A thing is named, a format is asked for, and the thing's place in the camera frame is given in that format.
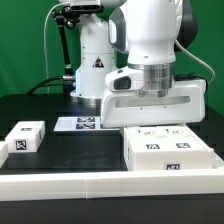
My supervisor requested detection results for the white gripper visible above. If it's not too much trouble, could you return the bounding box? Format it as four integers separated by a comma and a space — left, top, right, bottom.
101, 79, 206, 128

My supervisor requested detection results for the white cabinet door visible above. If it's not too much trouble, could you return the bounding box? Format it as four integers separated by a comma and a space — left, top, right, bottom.
164, 126, 208, 150
125, 127, 168, 152

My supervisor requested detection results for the white cabinet body box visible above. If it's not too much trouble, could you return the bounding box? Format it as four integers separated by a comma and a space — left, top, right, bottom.
124, 127, 224, 171

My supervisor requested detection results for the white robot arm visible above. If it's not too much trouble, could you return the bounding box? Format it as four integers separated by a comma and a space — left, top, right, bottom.
101, 0, 206, 128

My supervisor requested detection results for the white cabinet top block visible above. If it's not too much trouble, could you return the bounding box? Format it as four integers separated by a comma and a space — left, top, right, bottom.
5, 121, 45, 153

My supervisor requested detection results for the white obstacle fence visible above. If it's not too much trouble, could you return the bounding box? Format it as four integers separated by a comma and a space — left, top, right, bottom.
0, 140, 224, 202

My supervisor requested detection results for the white marker base sheet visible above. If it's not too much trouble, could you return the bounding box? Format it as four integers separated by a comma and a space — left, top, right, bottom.
54, 116, 113, 132

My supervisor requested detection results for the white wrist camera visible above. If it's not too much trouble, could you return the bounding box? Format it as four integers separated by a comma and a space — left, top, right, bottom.
105, 67, 144, 92

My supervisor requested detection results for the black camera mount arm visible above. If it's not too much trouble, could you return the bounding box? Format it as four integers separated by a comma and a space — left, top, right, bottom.
52, 4, 104, 96

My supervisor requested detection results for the black cable bundle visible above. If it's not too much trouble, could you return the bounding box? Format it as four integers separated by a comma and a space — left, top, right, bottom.
27, 75, 68, 96

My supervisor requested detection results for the white cable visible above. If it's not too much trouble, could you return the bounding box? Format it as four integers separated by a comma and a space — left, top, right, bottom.
43, 2, 72, 95

